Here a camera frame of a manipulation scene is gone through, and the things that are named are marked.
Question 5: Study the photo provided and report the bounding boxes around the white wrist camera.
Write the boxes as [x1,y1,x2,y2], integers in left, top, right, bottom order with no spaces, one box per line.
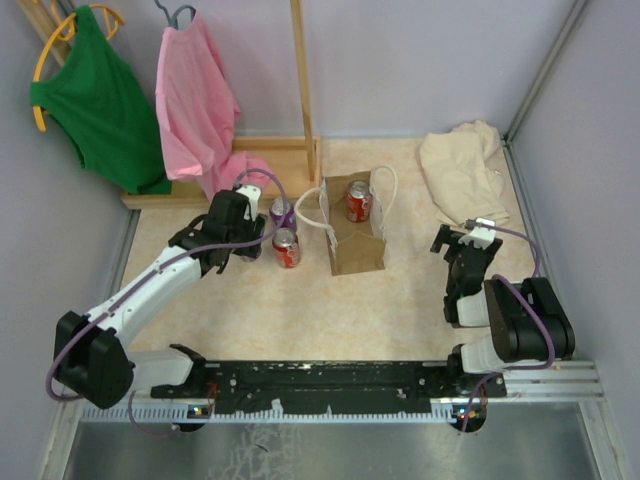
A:
[458,218,496,250]
[234,183,262,221]

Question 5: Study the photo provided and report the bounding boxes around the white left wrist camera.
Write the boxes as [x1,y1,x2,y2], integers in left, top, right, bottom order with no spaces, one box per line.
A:
[234,183,262,221]

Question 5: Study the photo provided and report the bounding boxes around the green tank top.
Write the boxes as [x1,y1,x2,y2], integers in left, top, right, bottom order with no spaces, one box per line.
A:
[30,4,171,195]

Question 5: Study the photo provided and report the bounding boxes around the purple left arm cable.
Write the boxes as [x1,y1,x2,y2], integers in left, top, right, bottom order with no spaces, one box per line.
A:
[45,168,292,439]

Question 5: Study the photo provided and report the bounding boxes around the silver top purple can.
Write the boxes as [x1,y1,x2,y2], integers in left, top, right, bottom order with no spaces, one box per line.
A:
[269,197,297,232]

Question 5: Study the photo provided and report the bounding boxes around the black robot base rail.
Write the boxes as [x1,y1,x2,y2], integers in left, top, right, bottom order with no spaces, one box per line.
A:
[151,360,482,415]

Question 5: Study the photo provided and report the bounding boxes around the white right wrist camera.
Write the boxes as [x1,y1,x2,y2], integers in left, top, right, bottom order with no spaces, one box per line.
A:
[458,218,496,250]

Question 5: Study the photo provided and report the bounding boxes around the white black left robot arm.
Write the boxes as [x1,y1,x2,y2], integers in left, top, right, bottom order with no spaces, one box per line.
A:
[47,184,267,409]

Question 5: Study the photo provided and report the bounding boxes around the brown canvas bag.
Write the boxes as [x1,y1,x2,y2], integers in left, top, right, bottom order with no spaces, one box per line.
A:
[294,165,398,276]

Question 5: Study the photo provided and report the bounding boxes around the pink t-shirt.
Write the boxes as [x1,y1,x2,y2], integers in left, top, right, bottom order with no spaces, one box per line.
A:
[155,14,271,198]

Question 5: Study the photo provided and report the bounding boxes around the wooden clothes rack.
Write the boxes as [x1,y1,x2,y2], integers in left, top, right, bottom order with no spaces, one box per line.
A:
[17,1,322,210]

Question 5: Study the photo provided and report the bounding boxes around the red soda can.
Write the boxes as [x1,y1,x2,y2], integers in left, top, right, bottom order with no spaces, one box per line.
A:
[272,228,301,269]
[346,180,373,223]

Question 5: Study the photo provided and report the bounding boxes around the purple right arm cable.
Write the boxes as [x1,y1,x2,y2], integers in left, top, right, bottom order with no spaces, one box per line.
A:
[459,219,557,434]

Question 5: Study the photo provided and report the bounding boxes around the aluminium frame rail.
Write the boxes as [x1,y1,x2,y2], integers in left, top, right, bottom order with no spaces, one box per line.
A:
[56,358,597,409]

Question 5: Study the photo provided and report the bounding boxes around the beige crumpled cloth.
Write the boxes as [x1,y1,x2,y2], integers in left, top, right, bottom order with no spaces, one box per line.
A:
[418,120,509,226]

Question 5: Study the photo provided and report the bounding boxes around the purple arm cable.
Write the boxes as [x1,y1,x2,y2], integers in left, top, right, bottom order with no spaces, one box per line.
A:
[45,168,292,439]
[459,219,557,434]

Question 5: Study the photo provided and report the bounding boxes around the grey clothes hanger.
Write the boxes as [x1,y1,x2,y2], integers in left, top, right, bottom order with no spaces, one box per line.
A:
[154,0,197,30]

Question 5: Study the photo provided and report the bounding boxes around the red soda can back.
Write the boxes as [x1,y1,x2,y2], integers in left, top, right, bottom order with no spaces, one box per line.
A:
[346,180,373,223]

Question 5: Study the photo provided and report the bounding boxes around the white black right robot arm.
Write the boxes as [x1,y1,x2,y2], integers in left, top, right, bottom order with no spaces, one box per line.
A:
[431,218,576,396]

